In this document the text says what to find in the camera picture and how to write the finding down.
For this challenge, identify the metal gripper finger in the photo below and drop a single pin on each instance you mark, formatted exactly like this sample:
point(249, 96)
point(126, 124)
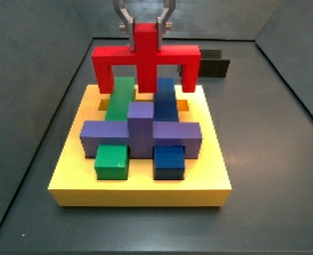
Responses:
point(127, 19)
point(164, 23)

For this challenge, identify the red E-shaped block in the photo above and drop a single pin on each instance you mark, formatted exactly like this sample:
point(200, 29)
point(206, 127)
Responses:
point(146, 57)

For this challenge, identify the yellow wooden board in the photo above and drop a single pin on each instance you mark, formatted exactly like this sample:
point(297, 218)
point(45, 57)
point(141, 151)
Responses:
point(205, 187)

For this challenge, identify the purple cross-shaped block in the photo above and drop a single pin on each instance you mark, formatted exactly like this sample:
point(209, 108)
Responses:
point(141, 128)

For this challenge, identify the blue rectangular block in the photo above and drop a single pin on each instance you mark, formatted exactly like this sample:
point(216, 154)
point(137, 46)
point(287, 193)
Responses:
point(169, 151)

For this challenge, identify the green rectangular block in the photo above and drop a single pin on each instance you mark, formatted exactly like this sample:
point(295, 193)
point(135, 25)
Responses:
point(113, 156)

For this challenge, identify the black angle bracket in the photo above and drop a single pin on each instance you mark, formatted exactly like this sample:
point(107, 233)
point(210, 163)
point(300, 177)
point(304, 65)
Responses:
point(202, 63)

